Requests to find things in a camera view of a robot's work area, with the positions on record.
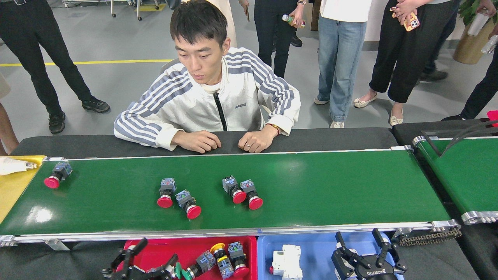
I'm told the person's left hand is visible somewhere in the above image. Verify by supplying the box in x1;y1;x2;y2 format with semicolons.
238;125;279;153

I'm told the clear water bottle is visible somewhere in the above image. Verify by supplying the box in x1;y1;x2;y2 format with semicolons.
481;34;498;54

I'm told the red push button switch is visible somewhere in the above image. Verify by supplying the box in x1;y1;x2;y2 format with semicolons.
175;189;202;220
223;175;247;205
157;178;177;208
240;179;263;211
228;241;250;277
44;161;73;189

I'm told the yellow plastic tray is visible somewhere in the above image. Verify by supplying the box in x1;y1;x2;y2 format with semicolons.
0;156;47;224

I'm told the blue plastic tray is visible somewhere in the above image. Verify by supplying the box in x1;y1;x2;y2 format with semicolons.
257;232;403;280

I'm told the smartphone in patterned case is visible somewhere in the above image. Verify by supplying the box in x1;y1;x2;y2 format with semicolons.
403;12;421;32

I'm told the green drink bottle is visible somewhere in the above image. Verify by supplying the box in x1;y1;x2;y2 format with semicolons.
282;14;306;28

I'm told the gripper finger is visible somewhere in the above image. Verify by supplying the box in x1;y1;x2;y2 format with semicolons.
148;255;179;280
102;238;148;280

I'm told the seated person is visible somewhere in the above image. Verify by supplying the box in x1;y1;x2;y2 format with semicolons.
114;0;301;154

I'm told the red plastic tray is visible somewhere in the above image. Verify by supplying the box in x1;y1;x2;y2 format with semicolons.
117;236;258;280

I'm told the person's right hand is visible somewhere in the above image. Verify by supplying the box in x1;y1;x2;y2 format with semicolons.
171;130;222;154

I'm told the black triangular guide frame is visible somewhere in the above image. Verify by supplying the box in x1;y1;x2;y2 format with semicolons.
421;120;498;157

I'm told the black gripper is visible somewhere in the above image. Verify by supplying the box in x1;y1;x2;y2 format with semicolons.
331;228;408;280

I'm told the yellow push button switch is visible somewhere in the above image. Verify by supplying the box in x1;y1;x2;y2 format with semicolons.
210;243;235;279

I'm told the conveyor drive chain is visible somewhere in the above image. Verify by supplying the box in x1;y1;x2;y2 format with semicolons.
399;227;462;246

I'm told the white circuit breaker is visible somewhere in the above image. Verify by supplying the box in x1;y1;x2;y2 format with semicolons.
270;244;303;280

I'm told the white light bulb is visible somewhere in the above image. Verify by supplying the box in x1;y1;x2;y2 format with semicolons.
0;157;37;175

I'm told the green conveyor with black guide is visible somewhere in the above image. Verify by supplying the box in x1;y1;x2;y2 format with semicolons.
412;135;498;225

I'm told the long green conveyor belt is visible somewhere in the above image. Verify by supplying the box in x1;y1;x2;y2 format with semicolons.
0;145;462;247

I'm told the brown cardboard box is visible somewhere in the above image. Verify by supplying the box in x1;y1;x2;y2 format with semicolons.
309;0;321;32

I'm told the potted green plant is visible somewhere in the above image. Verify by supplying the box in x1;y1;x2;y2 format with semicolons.
452;0;494;65

